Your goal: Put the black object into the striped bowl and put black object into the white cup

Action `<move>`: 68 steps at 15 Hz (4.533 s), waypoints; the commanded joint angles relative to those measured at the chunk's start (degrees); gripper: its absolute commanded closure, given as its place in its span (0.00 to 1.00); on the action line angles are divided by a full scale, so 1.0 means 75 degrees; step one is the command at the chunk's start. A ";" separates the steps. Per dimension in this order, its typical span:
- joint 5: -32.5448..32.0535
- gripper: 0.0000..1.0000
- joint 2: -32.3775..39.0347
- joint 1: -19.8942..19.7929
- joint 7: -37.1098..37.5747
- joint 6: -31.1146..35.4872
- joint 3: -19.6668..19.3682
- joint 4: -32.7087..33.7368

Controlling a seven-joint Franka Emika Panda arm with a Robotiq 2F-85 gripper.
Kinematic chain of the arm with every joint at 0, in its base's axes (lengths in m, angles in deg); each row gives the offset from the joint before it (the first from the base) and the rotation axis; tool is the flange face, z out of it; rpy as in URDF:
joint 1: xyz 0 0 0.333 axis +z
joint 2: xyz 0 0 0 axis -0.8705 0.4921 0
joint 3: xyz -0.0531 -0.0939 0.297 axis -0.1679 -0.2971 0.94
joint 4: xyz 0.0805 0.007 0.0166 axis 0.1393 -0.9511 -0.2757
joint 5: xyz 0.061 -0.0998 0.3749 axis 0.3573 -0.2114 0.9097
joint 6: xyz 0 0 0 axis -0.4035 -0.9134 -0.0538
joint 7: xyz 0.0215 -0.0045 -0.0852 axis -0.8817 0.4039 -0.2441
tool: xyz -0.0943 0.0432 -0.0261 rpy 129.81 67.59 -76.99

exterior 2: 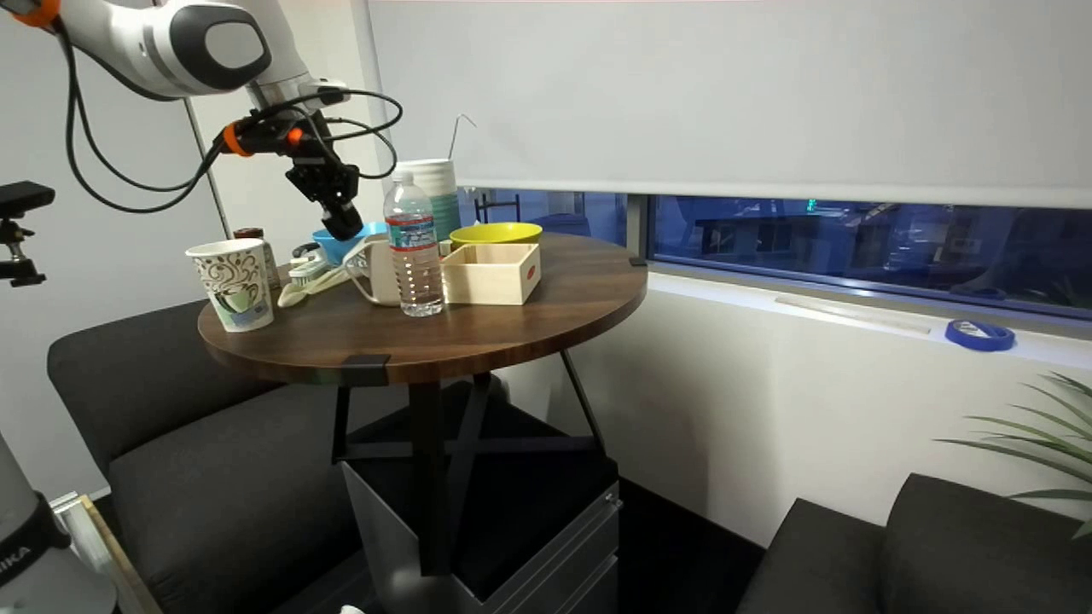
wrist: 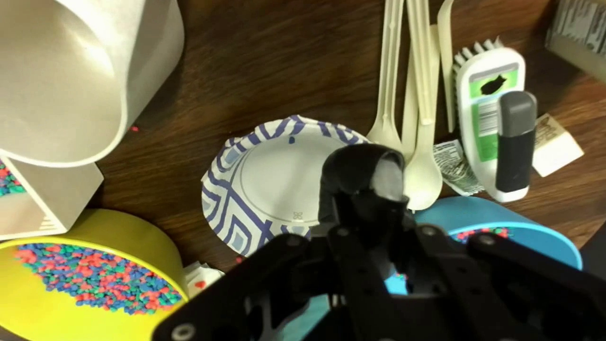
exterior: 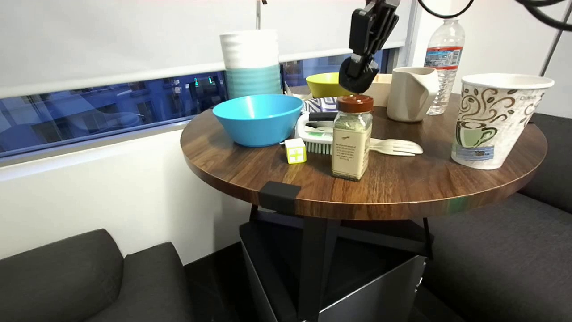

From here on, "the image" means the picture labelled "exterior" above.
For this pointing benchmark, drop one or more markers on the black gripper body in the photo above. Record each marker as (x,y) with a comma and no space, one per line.
(372,27)

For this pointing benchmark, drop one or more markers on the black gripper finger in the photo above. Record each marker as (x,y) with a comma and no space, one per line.
(350,74)
(368,69)

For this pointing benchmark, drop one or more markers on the clear plastic water bottle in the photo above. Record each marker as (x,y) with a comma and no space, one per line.
(443,65)

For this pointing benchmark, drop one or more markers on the yellow green bowl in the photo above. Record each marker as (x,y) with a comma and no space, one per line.
(323,87)

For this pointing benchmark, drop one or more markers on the beige angular cup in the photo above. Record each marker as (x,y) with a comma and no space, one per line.
(411,95)

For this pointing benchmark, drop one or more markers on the flat black object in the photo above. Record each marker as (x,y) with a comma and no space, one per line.
(321,117)

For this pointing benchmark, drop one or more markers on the blue plastic bowl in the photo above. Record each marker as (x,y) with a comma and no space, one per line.
(255,122)

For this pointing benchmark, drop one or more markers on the printed paper coffee cup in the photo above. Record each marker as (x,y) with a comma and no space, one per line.
(493,122)

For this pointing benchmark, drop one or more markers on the light wooden box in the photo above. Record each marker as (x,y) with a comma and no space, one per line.
(377,90)

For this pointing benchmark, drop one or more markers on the spice jar with brown lid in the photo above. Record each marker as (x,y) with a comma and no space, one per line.
(350,140)

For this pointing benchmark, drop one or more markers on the small yellow green cube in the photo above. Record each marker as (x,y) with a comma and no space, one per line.
(295,151)

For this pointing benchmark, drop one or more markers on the white and teal ribbed vase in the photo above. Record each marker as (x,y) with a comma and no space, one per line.
(250,63)

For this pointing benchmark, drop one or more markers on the thin metal stand pole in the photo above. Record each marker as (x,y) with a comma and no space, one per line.
(556,51)

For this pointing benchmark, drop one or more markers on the black table base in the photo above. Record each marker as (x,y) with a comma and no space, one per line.
(314,262)

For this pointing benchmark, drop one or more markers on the dark grey sofa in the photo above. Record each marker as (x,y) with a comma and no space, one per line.
(77,280)
(506,256)

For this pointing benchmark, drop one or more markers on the white roller blind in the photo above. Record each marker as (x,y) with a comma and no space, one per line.
(118,36)

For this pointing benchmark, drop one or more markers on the dark window pane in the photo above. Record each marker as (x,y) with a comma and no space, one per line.
(89,113)

